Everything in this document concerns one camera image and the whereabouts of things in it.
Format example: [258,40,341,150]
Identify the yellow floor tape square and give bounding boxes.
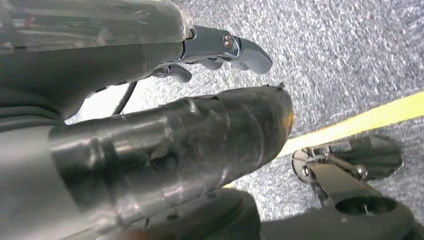
[223,92,424,190]

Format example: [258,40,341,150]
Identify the black left hand cable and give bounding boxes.
[110,81,138,117]

